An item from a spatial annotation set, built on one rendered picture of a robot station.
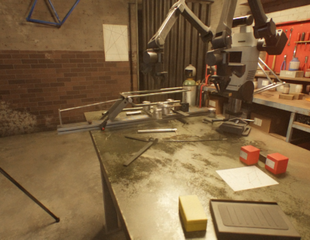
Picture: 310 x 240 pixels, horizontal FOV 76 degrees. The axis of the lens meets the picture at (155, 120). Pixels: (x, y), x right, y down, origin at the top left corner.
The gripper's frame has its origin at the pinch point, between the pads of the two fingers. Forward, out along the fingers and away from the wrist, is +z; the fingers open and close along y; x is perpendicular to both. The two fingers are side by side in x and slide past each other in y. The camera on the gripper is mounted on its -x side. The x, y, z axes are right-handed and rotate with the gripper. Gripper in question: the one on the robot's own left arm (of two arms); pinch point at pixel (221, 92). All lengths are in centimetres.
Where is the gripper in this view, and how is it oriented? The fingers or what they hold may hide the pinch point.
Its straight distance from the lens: 109.4
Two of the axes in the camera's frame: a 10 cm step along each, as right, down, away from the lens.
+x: -7.2, -2.0, 6.6
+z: 0.7, 9.3, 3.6
